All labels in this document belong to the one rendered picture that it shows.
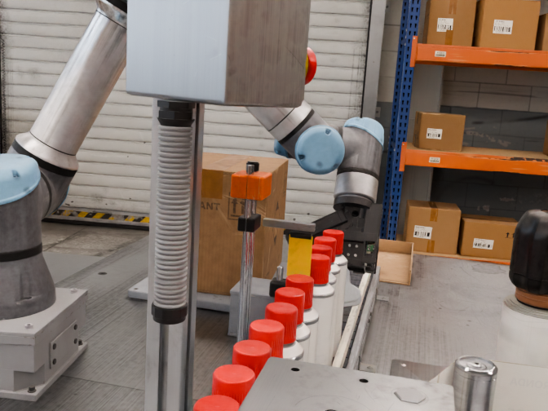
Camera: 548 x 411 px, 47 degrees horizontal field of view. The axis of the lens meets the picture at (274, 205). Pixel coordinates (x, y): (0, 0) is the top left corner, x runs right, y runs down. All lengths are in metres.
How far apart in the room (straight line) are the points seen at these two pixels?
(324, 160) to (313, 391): 0.64
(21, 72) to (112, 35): 4.65
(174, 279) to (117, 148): 4.84
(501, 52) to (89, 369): 3.80
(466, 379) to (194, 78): 0.36
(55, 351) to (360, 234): 0.52
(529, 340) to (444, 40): 3.85
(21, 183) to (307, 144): 0.43
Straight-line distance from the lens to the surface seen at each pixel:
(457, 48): 4.45
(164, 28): 0.62
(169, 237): 0.59
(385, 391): 0.37
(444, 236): 4.64
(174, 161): 0.58
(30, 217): 1.03
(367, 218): 1.09
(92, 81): 1.11
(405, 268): 1.76
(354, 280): 1.45
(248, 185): 0.77
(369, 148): 1.12
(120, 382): 1.06
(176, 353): 0.76
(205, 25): 0.56
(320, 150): 0.96
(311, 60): 0.63
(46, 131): 1.13
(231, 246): 1.34
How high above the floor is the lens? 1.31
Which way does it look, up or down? 11 degrees down
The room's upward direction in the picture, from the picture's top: 4 degrees clockwise
